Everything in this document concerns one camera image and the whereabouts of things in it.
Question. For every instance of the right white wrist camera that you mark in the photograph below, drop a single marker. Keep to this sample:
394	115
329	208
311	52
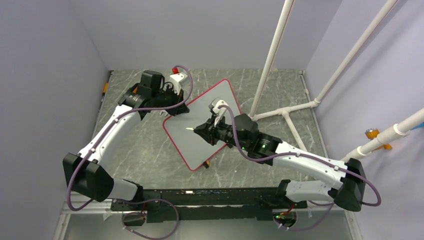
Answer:
218	110

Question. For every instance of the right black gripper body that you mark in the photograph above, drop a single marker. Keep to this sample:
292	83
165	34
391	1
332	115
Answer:
219	132

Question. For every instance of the white PVC pipe right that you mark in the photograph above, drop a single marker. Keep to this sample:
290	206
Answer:
395	132

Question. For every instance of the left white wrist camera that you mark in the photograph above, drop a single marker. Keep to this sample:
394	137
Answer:
177	78

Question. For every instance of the white PVC pipe frame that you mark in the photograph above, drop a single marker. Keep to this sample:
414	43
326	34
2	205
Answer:
300	26

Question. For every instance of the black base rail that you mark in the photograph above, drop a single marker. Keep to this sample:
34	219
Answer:
160	205

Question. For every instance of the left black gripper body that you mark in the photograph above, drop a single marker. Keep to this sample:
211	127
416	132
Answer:
169	97

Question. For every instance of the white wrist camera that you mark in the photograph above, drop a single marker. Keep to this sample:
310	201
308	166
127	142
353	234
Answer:
218	110
177	78

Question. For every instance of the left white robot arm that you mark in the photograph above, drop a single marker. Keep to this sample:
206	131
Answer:
86	172

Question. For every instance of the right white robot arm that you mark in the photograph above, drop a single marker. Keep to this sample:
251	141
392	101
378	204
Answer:
337	181

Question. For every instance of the orange tool at edge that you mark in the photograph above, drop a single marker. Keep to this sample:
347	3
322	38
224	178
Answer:
104	89

